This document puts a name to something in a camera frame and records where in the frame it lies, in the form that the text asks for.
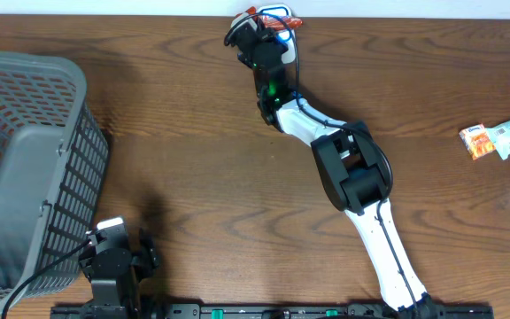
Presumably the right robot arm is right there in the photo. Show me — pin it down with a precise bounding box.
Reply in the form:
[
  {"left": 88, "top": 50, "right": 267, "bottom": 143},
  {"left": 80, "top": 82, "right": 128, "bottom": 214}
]
[{"left": 224, "top": 19, "right": 443, "bottom": 318}]

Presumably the white barcode scanner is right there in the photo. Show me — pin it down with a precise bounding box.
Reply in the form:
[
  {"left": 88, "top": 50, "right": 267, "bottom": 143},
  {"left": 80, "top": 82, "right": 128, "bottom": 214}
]
[{"left": 257, "top": 4, "right": 296, "bottom": 64}]

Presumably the orange tissue packet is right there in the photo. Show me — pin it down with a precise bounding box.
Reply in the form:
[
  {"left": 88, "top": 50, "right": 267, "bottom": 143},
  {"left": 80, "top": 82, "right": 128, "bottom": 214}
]
[{"left": 459, "top": 124, "right": 496, "bottom": 160}]

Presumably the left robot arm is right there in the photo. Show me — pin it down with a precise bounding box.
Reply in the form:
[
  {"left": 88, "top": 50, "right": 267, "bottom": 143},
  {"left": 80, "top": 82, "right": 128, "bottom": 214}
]
[{"left": 79, "top": 225, "right": 163, "bottom": 319}]

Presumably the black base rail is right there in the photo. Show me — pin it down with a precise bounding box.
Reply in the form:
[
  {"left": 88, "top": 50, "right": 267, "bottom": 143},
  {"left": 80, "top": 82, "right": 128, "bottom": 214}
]
[{"left": 50, "top": 302, "right": 494, "bottom": 319}]

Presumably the red chocolate bar wrapper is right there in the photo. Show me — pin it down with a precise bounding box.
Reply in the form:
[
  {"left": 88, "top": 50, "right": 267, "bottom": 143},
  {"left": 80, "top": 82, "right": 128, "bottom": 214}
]
[{"left": 245, "top": 4, "right": 303, "bottom": 31}]

